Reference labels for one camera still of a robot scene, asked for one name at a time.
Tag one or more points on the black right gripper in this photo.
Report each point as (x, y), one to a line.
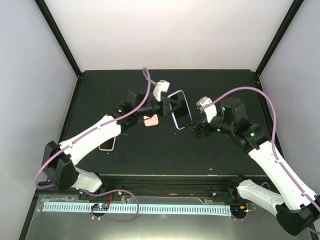
(198, 132)

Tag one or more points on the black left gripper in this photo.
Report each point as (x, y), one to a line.
(166, 109)

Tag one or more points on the lilac phone case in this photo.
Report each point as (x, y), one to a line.
(182, 116)

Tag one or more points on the pink phone case with ring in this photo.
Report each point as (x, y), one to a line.
(150, 121)

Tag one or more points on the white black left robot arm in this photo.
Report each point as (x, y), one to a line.
(64, 157)

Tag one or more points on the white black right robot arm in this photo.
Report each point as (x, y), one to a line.
(295, 205)

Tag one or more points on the gold rimmed phone case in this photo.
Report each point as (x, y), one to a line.
(108, 146)

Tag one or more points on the small circuit board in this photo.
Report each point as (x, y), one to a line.
(100, 207)

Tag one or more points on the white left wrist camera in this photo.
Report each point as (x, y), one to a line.
(161, 86)

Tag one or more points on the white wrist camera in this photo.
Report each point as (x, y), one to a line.
(205, 106)
(161, 86)

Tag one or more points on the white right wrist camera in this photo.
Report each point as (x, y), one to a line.
(205, 106)

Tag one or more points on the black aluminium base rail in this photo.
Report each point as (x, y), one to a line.
(203, 186)

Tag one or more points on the right black frame post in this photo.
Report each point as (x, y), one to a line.
(282, 29)

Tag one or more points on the black frame post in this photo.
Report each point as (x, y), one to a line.
(48, 17)
(282, 29)

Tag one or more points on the light blue slotted cable duct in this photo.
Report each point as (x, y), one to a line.
(153, 209)

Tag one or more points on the left black frame post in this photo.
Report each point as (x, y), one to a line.
(48, 17)

